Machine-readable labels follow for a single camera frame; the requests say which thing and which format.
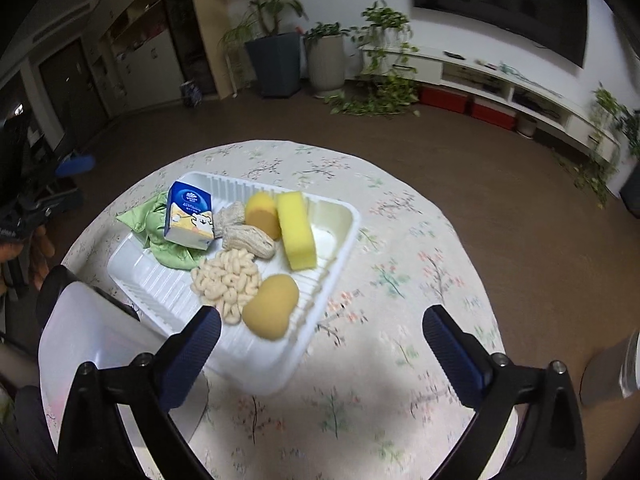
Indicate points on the green cloth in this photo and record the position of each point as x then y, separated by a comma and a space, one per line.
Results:
175, 255

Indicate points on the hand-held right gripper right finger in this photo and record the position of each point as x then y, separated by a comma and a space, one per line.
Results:
455, 360

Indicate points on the grey round object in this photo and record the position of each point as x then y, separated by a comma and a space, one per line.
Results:
605, 375

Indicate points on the small white pot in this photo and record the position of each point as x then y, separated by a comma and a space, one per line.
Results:
526, 126

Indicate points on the white television console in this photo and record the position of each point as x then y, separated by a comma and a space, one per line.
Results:
545, 92

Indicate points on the yellow teardrop sponge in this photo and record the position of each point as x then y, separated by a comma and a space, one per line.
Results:
262, 212

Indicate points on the small blue floor object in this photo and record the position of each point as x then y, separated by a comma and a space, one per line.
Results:
191, 94

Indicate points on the person's left hand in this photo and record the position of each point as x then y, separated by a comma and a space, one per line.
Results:
42, 260

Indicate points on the beige knitted scrubber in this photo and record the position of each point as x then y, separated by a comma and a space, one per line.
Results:
250, 245
231, 215

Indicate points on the dark glass cabinet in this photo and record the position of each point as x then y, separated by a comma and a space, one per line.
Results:
185, 25

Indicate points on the trailing pothos plant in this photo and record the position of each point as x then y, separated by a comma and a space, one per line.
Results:
385, 90

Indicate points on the white plastic tray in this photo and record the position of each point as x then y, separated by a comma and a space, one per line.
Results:
160, 280

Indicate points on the yellow rectangular sponge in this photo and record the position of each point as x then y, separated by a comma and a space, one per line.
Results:
297, 235

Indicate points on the blue tissue pack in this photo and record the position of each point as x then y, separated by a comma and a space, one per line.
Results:
187, 215

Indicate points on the cream chenille sponge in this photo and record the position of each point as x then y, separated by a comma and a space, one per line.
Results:
225, 280

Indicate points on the white cabinet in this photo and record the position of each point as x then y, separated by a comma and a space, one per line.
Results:
145, 55

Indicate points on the dark door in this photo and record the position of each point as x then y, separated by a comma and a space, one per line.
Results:
75, 85

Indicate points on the black wall television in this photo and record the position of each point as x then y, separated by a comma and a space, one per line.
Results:
500, 0

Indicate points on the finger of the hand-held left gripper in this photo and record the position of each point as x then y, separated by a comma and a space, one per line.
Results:
75, 165
62, 201

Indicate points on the tan peanut-shaped sponge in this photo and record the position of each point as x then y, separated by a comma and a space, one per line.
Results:
270, 307

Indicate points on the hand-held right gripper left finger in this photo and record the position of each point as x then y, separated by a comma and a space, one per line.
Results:
190, 360

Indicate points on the hanging vine plant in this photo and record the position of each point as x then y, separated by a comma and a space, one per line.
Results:
595, 175

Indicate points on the red storage box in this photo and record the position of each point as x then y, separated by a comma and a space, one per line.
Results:
494, 115
445, 99

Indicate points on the potted tree in dark pot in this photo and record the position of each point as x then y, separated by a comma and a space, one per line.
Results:
275, 65

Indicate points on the small plant in grey pot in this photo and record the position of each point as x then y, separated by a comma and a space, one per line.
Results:
327, 67

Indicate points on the tall plant in dark pot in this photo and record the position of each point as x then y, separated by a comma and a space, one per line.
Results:
631, 190

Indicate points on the translucent plastic container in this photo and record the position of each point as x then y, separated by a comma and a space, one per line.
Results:
95, 330

